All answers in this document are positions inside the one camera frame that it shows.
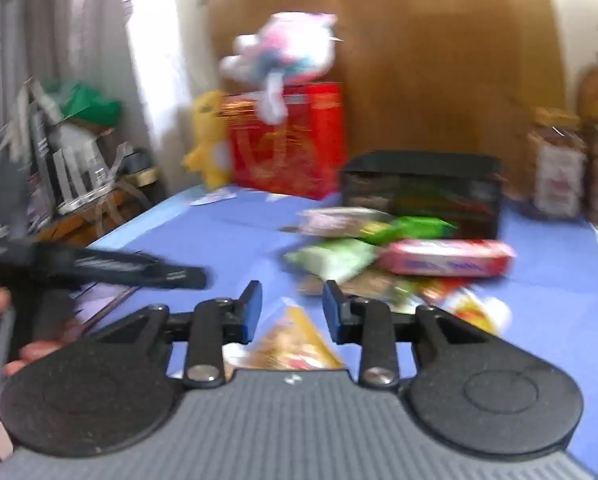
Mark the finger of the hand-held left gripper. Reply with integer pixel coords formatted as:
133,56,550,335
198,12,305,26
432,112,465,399
149,259,210,291

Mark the long pink snack packet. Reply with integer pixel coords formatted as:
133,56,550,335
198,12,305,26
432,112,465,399
376,239,517,278

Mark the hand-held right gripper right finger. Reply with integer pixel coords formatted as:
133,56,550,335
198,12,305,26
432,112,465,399
323,280,484,390

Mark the red yellow white snack packet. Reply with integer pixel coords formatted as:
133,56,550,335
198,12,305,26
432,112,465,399
419,280,512,333

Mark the black printed box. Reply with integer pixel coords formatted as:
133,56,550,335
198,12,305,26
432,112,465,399
340,150,502,241

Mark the green plastic bag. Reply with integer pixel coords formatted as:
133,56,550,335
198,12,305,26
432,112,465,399
46,80,122,128

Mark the wooden board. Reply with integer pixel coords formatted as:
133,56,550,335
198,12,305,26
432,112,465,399
206,0,570,201

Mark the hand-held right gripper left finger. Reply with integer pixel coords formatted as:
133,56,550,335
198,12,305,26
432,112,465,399
96,280,264,390

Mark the yellow plush toy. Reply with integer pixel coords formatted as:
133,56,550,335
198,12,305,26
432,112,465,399
181,91,234,191

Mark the clear jar of pale nuts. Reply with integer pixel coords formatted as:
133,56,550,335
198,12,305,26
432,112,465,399
526,107,587,221

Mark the wooden side table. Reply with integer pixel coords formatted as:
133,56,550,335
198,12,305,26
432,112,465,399
34,180,154,248

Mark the blue printed cloth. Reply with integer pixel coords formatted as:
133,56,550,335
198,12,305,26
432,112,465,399
86,185,598,480

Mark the red gift bag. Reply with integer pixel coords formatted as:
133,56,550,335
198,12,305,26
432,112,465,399
226,97,340,201

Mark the pink white plush toy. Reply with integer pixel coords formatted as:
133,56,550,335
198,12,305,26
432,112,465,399
219,12,340,126

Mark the light green snack packet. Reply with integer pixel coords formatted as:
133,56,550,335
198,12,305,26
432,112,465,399
284,239,380,281

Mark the grey curtain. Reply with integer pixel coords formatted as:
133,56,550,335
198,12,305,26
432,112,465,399
0,0,144,161

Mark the pale pink snack packet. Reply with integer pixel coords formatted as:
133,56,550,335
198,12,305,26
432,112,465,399
296,207,394,238

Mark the red box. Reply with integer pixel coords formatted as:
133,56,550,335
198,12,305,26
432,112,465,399
281,82,348,196

